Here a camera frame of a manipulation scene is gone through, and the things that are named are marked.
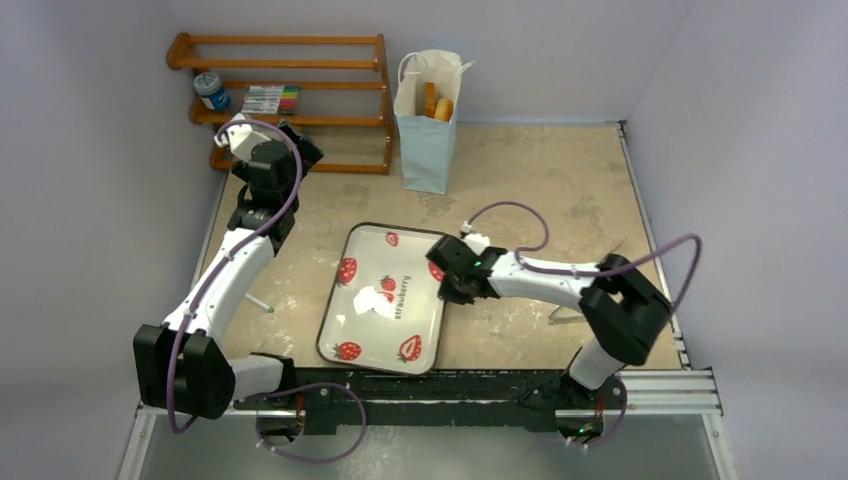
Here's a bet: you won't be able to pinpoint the strawberry pattern tray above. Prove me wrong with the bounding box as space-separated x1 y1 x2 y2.
316 222 445 376

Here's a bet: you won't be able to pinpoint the metal tongs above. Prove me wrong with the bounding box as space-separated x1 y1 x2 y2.
548 306 585 325

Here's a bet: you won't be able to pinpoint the white blue paper bag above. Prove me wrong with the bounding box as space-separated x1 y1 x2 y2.
393 49 473 194

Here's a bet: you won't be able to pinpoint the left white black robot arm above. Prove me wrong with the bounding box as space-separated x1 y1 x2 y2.
133 114 323 433

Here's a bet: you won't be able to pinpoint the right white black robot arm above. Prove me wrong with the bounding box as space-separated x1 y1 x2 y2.
426 235 672 407

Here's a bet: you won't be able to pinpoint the fake round bread bun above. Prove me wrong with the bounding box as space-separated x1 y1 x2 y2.
432 98 454 122

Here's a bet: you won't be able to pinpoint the fake toast slice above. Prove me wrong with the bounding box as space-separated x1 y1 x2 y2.
424 82 438 118

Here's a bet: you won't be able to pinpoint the wooden shelf rack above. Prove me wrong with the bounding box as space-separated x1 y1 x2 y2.
166 32 397 174

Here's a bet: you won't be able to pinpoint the coloured marker pen box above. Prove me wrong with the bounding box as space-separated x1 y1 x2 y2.
240 84 301 115

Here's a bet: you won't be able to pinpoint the white green tipped pen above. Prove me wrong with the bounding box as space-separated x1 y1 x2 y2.
245 294 275 313

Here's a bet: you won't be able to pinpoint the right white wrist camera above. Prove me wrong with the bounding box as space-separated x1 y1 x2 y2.
460 222 491 255

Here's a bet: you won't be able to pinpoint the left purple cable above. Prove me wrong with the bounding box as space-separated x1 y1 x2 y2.
165 117 305 435

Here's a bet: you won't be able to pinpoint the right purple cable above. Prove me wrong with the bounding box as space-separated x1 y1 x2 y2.
462 201 702 316

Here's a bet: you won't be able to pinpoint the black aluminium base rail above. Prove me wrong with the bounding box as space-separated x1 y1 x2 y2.
135 367 723 439

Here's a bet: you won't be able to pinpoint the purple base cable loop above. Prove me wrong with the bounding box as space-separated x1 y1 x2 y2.
254 382 368 465

